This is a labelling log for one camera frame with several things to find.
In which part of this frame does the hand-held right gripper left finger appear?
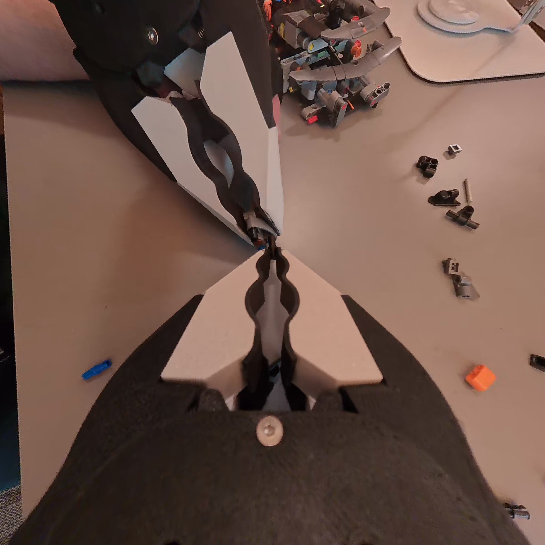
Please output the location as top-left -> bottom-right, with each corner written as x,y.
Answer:
161,249 -> 273,411

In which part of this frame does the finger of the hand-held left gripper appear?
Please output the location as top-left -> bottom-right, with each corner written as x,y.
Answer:
131,96 -> 260,247
194,31 -> 285,237

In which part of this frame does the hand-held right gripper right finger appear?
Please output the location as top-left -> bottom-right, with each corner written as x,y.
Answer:
274,249 -> 383,411

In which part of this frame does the lego car model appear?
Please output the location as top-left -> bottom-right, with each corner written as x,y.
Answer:
268,0 -> 403,128

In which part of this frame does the grey lego blade assembly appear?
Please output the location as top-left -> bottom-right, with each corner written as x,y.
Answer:
244,208 -> 281,250

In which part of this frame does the blue lego pin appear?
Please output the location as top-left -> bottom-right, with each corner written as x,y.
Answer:
82,359 -> 113,380

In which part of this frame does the light grey lego joint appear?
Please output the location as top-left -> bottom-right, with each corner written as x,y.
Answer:
452,274 -> 480,299

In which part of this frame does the orange lego piece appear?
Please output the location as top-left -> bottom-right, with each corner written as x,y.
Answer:
465,365 -> 496,391

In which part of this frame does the black T-shaped lego connector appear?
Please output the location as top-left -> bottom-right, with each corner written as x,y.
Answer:
446,206 -> 480,230

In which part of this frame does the black curved lego piece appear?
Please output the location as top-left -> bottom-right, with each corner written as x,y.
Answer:
428,188 -> 461,207

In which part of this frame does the white book stand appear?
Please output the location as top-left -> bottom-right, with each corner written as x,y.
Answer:
375,0 -> 545,83

